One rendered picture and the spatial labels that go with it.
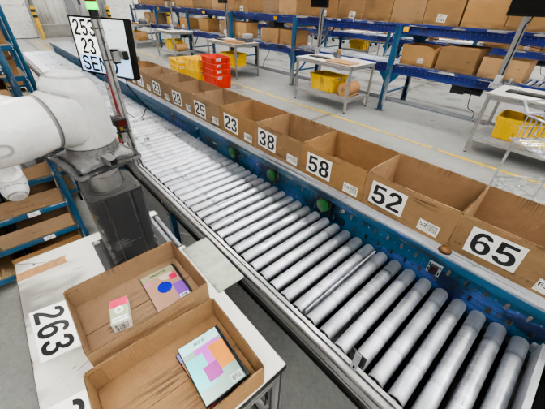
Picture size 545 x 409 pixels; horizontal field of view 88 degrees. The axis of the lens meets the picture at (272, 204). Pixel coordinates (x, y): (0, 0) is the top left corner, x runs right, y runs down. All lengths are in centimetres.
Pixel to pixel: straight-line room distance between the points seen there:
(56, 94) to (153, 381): 85
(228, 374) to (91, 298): 58
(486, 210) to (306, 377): 121
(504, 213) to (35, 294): 185
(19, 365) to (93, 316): 108
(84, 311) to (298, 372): 112
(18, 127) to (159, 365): 75
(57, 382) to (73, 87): 84
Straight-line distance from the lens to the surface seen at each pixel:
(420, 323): 118
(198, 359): 97
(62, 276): 141
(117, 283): 124
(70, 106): 102
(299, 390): 177
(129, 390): 102
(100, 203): 114
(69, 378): 112
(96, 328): 117
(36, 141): 99
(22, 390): 215
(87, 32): 219
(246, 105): 221
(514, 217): 150
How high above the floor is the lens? 165
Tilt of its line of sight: 36 degrees down
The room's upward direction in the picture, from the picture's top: 2 degrees clockwise
